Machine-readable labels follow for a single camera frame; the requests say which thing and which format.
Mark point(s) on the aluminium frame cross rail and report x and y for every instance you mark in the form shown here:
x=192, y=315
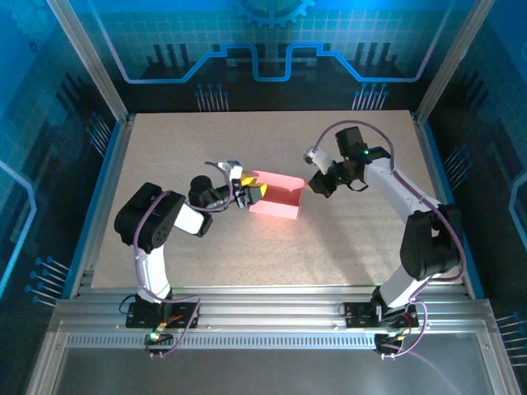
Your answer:
x=267, y=308

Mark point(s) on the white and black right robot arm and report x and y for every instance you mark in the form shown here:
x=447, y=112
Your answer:
x=397, y=284

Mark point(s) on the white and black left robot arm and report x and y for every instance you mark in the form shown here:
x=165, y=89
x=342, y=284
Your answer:
x=154, y=271

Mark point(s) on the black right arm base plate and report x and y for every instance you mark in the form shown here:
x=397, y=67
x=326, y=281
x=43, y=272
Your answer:
x=356, y=317

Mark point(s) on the grey metal base plate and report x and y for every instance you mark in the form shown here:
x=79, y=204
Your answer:
x=267, y=370

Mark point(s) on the aluminium frame post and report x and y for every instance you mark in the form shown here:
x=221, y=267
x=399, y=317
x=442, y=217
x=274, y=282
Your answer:
x=91, y=61
x=453, y=61

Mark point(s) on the aluminium frame side rail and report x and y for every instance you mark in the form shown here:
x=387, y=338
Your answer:
x=105, y=205
x=431, y=164

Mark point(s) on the pink paper box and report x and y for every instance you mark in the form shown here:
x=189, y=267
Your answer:
x=276, y=205

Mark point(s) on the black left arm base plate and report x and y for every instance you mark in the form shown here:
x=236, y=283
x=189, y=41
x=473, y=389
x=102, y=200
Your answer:
x=138, y=317

